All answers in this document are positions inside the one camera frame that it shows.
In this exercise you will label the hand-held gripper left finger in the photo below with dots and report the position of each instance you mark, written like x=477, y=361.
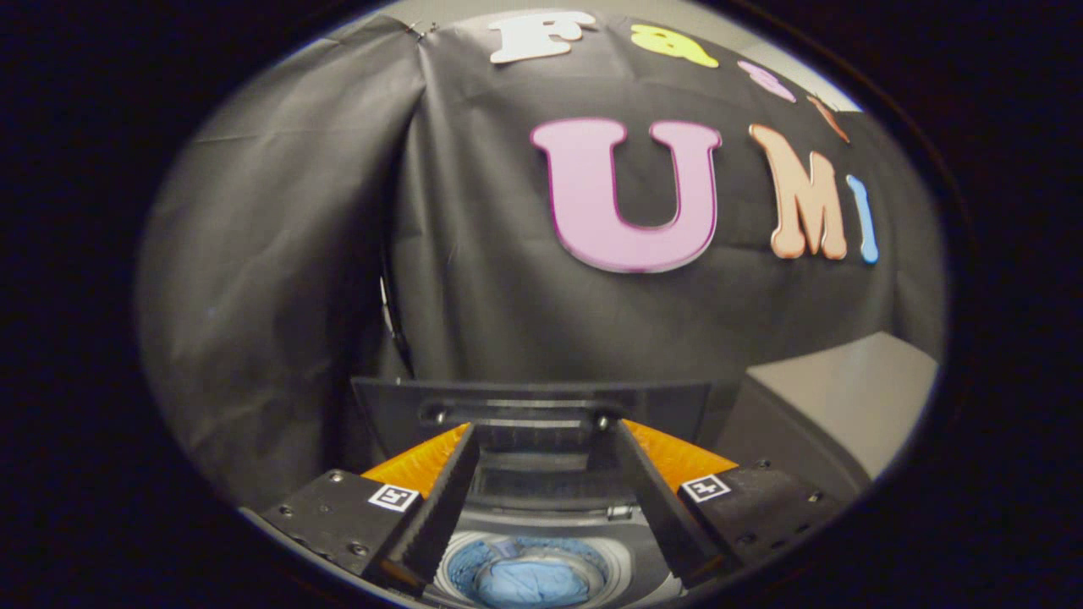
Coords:
x=440, y=499

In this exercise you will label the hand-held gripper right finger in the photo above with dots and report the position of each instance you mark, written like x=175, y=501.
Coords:
x=656, y=499

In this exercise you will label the black backdrop cloth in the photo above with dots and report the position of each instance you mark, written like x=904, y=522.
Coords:
x=279, y=254

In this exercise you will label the light blue garment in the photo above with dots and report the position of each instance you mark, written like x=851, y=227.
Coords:
x=533, y=584

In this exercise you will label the grey washing machine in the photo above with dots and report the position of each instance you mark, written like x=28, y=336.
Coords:
x=634, y=558

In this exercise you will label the beige cabinet with dark frame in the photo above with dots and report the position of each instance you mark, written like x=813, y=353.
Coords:
x=846, y=389

